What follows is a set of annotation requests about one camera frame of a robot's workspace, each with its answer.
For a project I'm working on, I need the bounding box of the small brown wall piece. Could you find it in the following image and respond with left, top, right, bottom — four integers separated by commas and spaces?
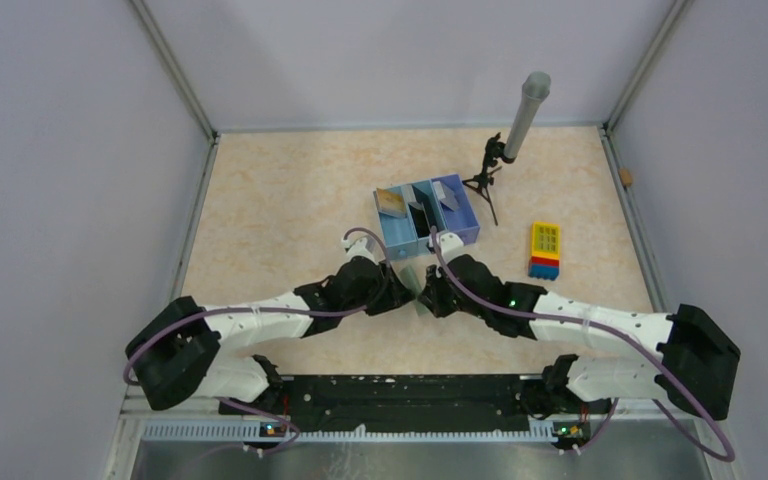
617, 168, 634, 188

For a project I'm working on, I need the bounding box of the grey cylinder on tripod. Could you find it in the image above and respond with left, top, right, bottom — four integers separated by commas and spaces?
503, 71, 551, 164

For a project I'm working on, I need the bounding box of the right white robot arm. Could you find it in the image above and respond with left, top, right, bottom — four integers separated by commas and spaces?
420, 232, 741, 421

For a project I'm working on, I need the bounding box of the gold credit card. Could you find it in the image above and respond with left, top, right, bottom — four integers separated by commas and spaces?
374, 188, 408, 218

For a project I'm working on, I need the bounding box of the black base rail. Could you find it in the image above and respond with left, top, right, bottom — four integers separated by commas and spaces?
253, 374, 611, 433

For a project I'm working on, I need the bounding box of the purple card tray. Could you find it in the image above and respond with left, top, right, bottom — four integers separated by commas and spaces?
431, 174, 480, 245

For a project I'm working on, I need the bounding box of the green leather card holder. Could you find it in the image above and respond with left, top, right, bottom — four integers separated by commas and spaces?
398, 265, 423, 300

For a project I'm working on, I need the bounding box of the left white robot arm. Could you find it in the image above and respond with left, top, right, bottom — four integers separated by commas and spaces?
123, 227, 415, 414

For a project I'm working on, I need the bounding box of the coloured toy brick block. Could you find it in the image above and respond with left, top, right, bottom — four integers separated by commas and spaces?
527, 222, 561, 281

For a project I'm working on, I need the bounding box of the middle blue card tray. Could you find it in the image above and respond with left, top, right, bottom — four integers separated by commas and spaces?
400, 180, 447, 253

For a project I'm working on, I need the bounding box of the black credit card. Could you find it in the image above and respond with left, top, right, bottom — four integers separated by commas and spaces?
408, 203, 439, 239

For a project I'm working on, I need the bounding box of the light blue card tray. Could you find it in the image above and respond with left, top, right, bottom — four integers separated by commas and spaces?
378, 188, 418, 260

